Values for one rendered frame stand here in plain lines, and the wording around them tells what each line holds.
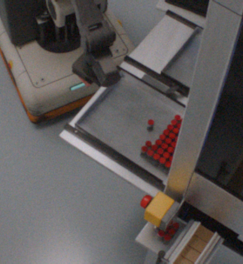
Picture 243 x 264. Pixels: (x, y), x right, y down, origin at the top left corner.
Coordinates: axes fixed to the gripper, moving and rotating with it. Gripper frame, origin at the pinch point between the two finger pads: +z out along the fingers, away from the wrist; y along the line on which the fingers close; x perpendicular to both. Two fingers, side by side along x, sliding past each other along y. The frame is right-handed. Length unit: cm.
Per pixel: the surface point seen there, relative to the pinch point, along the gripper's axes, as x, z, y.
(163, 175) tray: -2.5, 16.7, 33.1
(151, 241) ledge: -23, 16, 42
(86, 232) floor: -7, 108, 18
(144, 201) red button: -18.3, 3.7, 33.4
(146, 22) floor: 117, 113, -29
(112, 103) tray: 10.1, 20.5, 5.4
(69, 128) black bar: -6.6, 19.7, -0.1
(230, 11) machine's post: -13, -75, 29
